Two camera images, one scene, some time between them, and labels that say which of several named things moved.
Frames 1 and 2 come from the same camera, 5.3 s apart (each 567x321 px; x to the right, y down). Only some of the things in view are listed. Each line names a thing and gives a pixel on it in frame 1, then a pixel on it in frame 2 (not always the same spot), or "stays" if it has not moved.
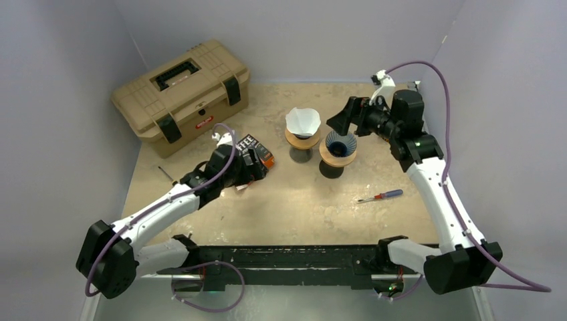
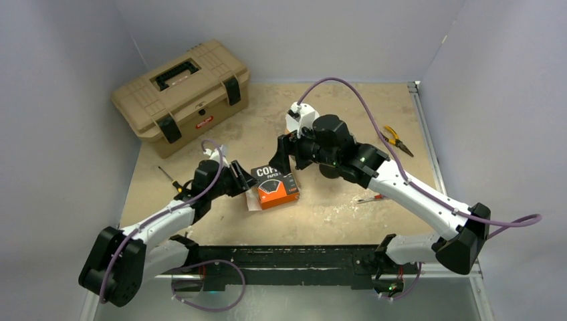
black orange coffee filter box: [265, 157] → [275, 189]
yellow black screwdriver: [174, 182] stays
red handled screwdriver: [388, 193] stays
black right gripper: [341, 122] → [289, 144]
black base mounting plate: [289, 261] stays
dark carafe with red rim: [330, 172] stays
